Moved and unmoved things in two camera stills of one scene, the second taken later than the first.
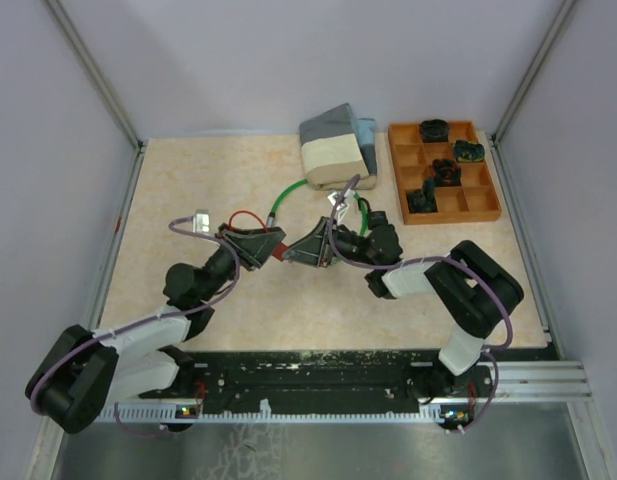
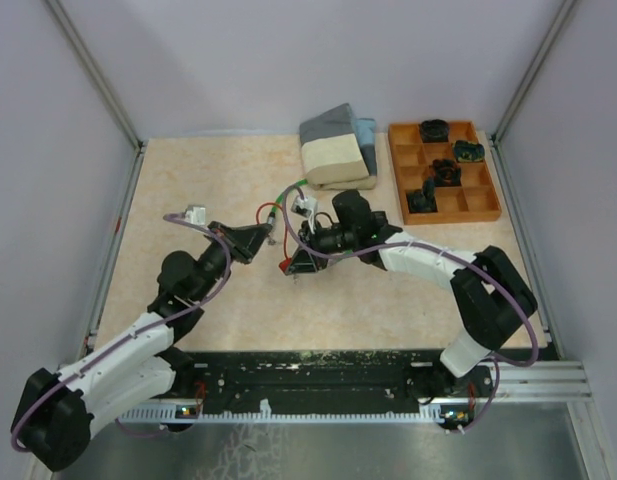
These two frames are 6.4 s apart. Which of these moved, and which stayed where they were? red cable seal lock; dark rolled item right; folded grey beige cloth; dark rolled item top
Moved: red cable seal lock
Stayed: folded grey beige cloth; dark rolled item right; dark rolled item top
